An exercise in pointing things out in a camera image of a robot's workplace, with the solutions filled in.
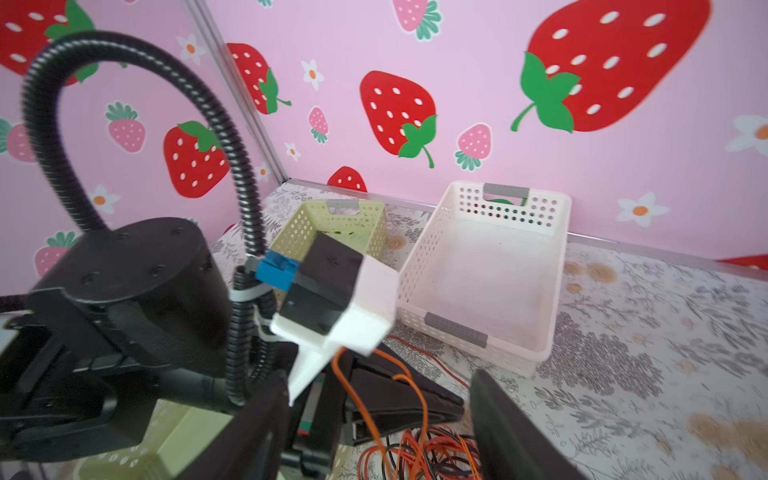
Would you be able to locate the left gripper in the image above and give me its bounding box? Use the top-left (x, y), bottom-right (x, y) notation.
top-left (280, 344), bottom-right (464, 479)

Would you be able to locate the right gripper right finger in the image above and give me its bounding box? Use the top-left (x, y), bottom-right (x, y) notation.
top-left (469, 370), bottom-right (585, 480)

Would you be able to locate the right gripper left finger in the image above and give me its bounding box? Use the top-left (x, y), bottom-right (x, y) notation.
top-left (178, 371), bottom-right (291, 480)

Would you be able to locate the red black cable bundle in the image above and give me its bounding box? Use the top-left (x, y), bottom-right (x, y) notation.
top-left (356, 335), bottom-right (487, 480)

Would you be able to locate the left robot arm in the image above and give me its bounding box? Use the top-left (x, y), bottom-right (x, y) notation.
top-left (1, 31), bottom-right (464, 479)

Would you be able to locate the large green basket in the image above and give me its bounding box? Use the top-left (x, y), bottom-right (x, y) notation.
top-left (73, 400), bottom-right (232, 480)

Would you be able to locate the white plastic basket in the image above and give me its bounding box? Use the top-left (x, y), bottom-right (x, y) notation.
top-left (397, 181), bottom-right (572, 377)

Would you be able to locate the small green basket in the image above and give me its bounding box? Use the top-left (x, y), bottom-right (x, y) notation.
top-left (263, 199), bottom-right (388, 301)

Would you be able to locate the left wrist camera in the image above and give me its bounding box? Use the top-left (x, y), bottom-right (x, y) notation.
top-left (256, 233), bottom-right (399, 403)

